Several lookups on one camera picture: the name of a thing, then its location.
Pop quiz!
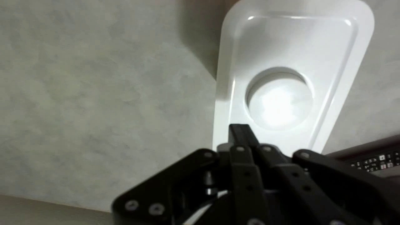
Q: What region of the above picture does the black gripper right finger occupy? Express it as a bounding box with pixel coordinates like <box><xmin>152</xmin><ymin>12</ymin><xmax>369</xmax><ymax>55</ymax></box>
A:
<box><xmin>242</xmin><ymin>123</ymin><xmax>400</xmax><ymax>225</ymax></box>

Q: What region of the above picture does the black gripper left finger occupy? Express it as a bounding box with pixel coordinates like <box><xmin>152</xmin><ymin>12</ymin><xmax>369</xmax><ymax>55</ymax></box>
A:
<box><xmin>111</xmin><ymin>123</ymin><xmax>272</xmax><ymax>225</ymax></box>

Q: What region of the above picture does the white rectangular container lid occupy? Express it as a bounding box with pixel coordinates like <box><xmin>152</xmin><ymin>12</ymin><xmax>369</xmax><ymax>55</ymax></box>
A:
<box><xmin>211</xmin><ymin>0</ymin><xmax>375</xmax><ymax>155</ymax></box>

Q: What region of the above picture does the black remote control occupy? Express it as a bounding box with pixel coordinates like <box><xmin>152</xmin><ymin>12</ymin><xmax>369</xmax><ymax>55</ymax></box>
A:
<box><xmin>326</xmin><ymin>132</ymin><xmax>400</xmax><ymax>178</ymax></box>

